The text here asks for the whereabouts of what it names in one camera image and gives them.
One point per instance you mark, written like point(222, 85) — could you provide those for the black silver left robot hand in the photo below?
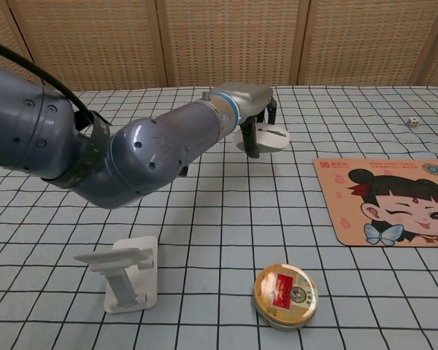
point(250, 96)

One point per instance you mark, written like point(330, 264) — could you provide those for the small white die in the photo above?
point(412, 122)

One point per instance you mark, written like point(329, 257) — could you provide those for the round gold tin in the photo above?
point(286, 295)

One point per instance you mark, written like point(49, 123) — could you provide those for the white phone stand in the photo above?
point(131, 262)

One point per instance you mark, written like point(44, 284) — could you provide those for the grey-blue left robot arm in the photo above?
point(142, 153)

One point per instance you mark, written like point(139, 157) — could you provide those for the blue checked tablecloth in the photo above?
point(222, 218)

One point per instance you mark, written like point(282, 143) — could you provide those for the white computer mouse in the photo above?
point(273, 140)

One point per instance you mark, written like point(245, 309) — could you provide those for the woven wooden folding screen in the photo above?
point(222, 43)

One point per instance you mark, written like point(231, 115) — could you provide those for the cartoon girl mouse pad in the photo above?
point(387, 204)

